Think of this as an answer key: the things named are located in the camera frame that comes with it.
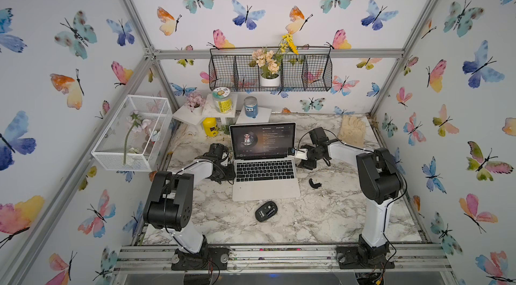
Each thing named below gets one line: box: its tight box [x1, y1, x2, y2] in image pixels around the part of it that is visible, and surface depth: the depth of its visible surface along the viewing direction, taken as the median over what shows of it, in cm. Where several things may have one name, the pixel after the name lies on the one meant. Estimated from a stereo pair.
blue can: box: [243, 95, 258, 119], surface depth 97 cm
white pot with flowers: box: [249, 34, 299, 87], surface depth 84 cm
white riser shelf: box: [235, 105, 273, 125], surface depth 101 cm
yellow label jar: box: [212, 86, 234, 114], surface depth 88 cm
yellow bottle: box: [202, 116, 220, 138], surface depth 105 cm
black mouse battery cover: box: [308, 178, 323, 189], surface depth 95 cm
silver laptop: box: [229, 122, 301, 202], surface depth 96 cm
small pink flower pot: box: [186, 91, 207, 115], surface depth 95 cm
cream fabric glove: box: [337, 114, 366, 148], surface depth 116 cm
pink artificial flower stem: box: [122, 110, 152, 165], surface depth 76 cm
